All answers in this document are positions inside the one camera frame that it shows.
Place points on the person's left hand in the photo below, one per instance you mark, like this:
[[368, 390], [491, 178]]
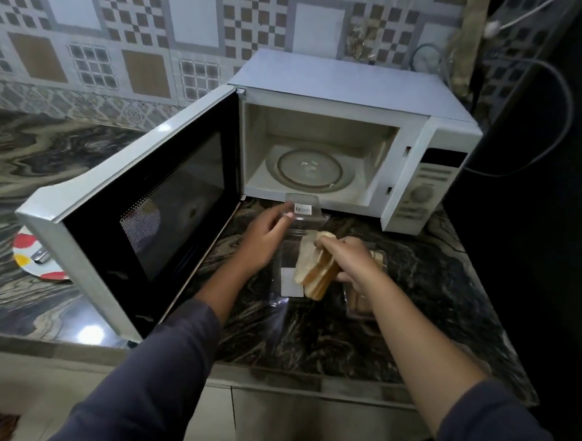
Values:
[[261, 240]]

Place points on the person's right hand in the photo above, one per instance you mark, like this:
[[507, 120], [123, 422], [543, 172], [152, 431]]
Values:
[[361, 265]]

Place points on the sliced bread stack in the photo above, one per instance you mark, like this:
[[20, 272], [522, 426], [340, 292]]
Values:
[[314, 276], [378, 259]]

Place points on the clear plastic container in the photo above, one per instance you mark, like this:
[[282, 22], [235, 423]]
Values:
[[352, 306], [303, 210]]

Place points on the white microwave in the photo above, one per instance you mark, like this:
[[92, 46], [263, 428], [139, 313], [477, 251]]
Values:
[[360, 86]]

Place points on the silver refrigerator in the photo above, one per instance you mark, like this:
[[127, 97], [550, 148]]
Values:
[[580, 204]]

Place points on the polka dot plate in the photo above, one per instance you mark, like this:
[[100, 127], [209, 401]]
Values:
[[24, 248]]

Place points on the person's left forearm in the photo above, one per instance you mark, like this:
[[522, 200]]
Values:
[[181, 351]]

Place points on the person's right forearm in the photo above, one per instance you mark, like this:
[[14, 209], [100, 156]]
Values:
[[426, 364]]

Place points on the light lower kitchen cabinet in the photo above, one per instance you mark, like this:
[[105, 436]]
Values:
[[277, 416]]

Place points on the metal tongs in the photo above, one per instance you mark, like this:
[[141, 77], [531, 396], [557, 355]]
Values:
[[40, 256]]

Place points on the crumpled clear plastic wrap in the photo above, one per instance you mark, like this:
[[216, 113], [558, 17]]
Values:
[[364, 42]]

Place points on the beige power strip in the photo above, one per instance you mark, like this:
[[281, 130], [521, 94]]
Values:
[[468, 55]]

